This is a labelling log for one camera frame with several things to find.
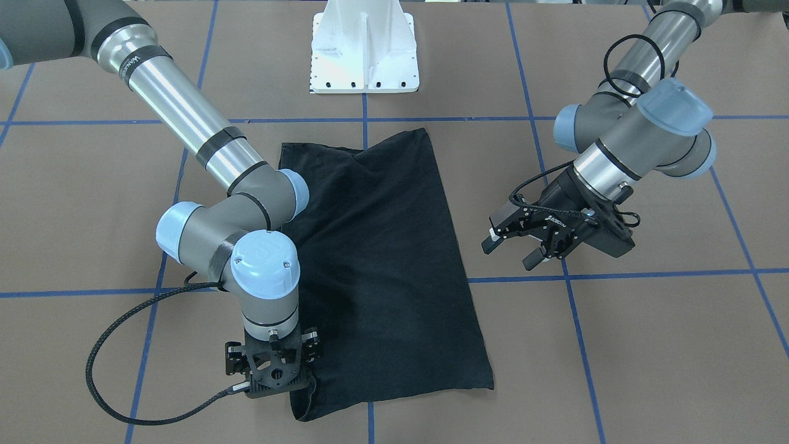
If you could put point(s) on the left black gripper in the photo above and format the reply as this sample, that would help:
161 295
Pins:
562 196

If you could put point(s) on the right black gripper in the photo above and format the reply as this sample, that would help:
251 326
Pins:
233 358

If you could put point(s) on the black graphic t-shirt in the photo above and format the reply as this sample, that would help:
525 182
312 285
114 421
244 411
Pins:
382 278

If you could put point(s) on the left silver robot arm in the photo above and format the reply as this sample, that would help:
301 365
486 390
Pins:
640 119

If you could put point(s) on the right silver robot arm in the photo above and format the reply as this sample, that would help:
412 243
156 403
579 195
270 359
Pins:
236 244

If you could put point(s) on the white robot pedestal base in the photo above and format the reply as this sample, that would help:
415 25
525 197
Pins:
363 47

